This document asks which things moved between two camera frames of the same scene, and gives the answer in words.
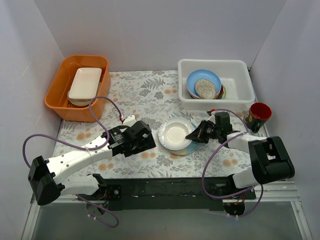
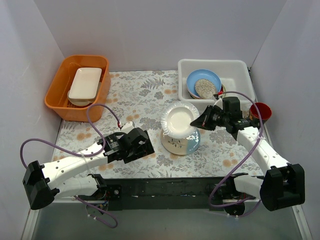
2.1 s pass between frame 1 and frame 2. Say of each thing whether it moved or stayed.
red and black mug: stayed
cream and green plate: stayed
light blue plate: stayed
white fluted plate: moved
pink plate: stayed
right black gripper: moved
